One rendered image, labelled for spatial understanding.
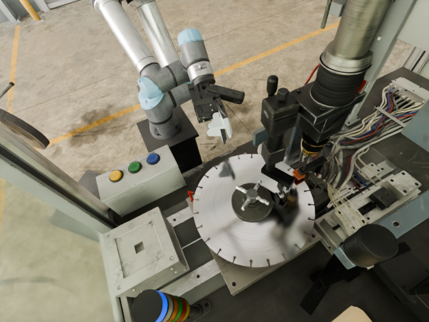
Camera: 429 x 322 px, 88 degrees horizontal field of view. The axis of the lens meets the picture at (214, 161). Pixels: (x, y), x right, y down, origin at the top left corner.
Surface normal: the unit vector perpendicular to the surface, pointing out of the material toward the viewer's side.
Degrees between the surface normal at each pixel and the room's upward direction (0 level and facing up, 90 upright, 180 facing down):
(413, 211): 0
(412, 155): 0
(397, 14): 90
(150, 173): 0
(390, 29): 90
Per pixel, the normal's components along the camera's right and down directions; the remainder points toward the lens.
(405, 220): -0.11, -0.57
